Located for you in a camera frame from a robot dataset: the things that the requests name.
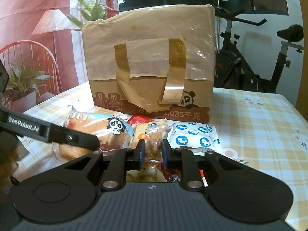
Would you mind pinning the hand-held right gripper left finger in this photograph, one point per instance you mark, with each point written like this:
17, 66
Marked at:
142, 152

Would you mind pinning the cardboard box with plastic liner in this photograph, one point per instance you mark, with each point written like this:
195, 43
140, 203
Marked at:
149, 53

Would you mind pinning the printed wall cloth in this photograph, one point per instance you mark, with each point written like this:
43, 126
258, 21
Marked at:
36, 41

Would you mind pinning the bread packet with panda print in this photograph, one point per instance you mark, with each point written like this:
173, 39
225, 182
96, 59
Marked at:
113, 130

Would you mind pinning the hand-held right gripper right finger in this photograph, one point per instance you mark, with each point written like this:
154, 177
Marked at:
164, 152

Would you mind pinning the black exercise bike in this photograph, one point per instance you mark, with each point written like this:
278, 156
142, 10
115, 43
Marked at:
240, 65

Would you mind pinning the orange white snack packet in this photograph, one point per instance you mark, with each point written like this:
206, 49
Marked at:
139, 134

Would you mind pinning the small clear candy packet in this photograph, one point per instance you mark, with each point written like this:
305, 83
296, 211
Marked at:
78, 116

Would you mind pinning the clear packet of brown snack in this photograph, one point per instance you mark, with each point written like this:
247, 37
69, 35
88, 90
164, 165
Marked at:
154, 139

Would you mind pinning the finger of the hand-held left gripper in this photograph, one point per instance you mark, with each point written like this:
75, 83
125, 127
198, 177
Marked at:
77, 138

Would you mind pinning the blue white spotted snack packet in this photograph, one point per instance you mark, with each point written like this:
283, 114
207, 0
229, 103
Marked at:
192, 136

